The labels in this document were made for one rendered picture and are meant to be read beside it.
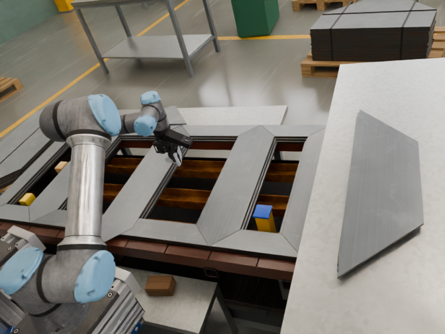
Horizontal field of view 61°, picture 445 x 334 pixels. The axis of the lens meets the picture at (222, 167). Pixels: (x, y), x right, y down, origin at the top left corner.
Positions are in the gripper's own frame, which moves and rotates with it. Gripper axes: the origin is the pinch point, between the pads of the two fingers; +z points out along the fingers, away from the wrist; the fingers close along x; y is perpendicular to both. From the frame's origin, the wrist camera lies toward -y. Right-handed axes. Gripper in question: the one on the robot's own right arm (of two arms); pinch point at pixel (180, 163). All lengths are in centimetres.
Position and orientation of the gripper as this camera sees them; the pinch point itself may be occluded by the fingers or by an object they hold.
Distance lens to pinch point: 169.8
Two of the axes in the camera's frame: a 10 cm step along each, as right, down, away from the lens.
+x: -3.2, 6.6, -6.8
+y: -9.2, -0.4, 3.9
